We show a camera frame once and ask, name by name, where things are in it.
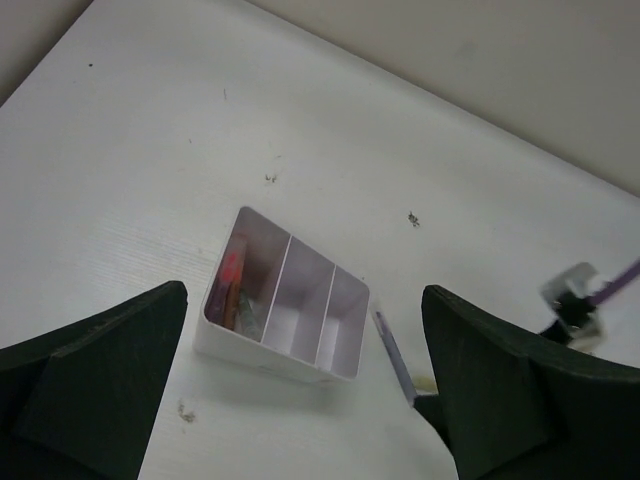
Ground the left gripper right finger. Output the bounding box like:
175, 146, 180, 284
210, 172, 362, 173
421, 285, 639, 479

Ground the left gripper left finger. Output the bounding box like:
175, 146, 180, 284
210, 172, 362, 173
1, 281, 188, 479

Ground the purple pen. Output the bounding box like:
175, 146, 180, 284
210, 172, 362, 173
372, 307, 417, 407

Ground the green pen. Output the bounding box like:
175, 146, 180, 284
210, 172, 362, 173
236, 289, 262, 342

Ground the red pen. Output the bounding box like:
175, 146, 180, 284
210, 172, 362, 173
210, 235, 247, 330

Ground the white divided organizer box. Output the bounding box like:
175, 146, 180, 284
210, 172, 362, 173
194, 206, 370, 385

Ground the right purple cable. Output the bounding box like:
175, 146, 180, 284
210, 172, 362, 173
589, 257, 640, 306

